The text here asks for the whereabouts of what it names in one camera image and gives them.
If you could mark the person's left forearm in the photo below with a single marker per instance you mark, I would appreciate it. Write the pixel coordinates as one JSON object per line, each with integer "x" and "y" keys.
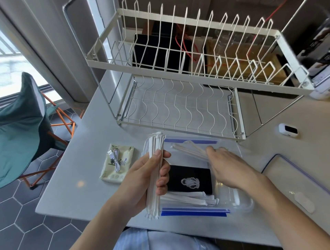
{"x": 103, "y": 224}

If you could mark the person's left hand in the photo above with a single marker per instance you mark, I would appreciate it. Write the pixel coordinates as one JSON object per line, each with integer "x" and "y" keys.
{"x": 134, "y": 180}

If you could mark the bundle of white sticks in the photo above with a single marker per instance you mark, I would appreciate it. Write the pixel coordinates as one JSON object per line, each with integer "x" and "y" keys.
{"x": 154, "y": 201}

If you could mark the small white device black screen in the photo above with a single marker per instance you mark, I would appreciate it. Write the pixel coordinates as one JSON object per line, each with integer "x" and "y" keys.
{"x": 288, "y": 129}

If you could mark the beige printed packet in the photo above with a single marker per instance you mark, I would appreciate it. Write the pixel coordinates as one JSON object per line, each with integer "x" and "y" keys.
{"x": 127, "y": 157}

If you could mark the clear lid with blue rim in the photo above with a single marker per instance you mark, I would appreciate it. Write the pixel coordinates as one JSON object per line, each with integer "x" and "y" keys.
{"x": 286, "y": 177}

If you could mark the clear plastic container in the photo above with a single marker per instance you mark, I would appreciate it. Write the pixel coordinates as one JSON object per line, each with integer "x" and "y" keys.
{"x": 232, "y": 198}

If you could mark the person's right forearm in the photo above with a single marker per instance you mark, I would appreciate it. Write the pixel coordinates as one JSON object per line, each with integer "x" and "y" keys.
{"x": 288, "y": 216}

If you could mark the light blue shirt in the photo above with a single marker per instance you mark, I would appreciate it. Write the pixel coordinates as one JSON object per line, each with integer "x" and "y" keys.
{"x": 159, "y": 240}

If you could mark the black box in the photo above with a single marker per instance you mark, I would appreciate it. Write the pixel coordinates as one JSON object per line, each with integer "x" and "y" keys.
{"x": 149, "y": 55}

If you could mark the person's left thumb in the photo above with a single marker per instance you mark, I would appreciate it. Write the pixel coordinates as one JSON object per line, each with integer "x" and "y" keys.
{"x": 161, "y": 155}

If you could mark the black phone with white figure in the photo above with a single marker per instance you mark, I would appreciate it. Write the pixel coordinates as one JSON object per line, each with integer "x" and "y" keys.
{"x": 190, "y": 180}

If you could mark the person's right fingers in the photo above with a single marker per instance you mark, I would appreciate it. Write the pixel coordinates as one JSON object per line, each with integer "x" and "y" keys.
{"x": 216, "y": 153}

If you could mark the flat row of wrapped sticks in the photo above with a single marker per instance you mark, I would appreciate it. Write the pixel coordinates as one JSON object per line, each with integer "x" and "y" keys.
{"x": 188, "y": 198}

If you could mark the black printed carton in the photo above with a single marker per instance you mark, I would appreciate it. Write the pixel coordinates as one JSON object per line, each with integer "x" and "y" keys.
{"x": 318, "y": 46}

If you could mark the loose pile of wrapped sticks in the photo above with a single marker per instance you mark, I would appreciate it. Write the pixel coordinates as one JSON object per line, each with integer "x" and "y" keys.
{"x": 190, "y": 150}

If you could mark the person's right hand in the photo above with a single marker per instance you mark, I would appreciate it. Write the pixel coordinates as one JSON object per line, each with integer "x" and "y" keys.
{"x": 232, "y": 170}

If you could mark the green folding chair orange frame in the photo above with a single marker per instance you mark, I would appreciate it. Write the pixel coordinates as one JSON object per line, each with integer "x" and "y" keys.
{"x": 18, "y": 128}

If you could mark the tan wooden box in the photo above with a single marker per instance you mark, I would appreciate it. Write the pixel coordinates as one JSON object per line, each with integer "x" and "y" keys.
{"x": 242, "y": 55}

